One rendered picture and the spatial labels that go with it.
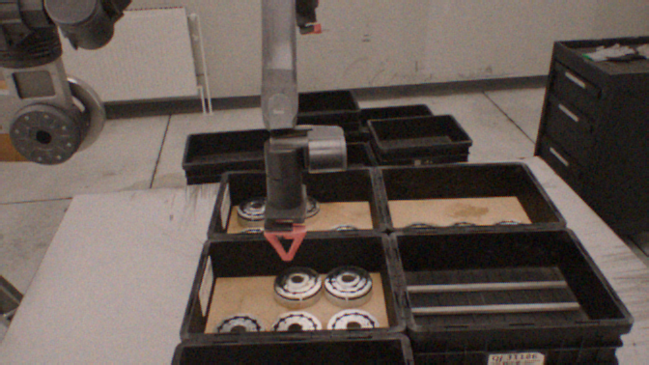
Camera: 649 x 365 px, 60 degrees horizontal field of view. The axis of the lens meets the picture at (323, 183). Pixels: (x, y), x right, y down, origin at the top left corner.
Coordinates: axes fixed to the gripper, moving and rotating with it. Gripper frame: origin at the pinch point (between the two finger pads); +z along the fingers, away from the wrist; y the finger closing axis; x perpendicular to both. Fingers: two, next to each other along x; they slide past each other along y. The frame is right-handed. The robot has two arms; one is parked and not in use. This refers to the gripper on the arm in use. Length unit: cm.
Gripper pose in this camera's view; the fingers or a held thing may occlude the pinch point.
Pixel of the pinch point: (288, 244)
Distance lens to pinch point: 98.7
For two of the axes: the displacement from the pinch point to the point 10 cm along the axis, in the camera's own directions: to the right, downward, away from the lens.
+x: -10.0, 0.2, 0.0
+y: -0.1, -5.1, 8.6
